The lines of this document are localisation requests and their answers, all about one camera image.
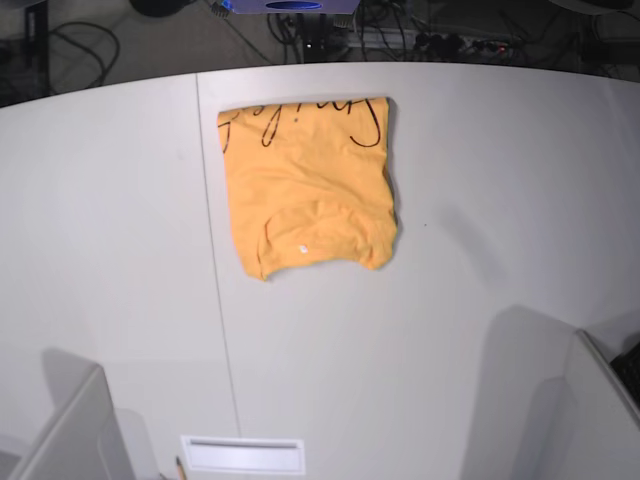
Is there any white power strip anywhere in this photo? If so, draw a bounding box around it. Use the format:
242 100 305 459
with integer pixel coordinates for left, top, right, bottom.
342 28 511 54

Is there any grey right partition panel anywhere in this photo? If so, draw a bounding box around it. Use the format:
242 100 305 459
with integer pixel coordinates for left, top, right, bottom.
566 330 639 443

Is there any grey left partition panel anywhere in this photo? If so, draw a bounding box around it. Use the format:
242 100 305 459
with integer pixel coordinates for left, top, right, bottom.
1 363 136 479

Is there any white slotted tray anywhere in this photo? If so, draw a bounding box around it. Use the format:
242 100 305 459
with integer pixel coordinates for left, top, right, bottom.
181 435 306 476

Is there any yellow-orange T-shirt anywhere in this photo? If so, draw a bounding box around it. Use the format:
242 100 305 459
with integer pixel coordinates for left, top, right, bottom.
217 97 398 280

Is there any purple box with blue oval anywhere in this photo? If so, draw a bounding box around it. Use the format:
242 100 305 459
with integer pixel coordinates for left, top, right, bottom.
223 0 360 14

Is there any pencil on table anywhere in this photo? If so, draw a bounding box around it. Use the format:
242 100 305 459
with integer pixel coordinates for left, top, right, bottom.
175 456 187 480

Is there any black keyboard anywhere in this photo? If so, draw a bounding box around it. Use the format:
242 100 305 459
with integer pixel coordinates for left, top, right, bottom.
611 344 640 404

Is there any grey partition panel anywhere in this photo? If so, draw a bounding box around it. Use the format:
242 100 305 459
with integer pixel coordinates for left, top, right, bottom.
566 330 639 443
1 363 136 479

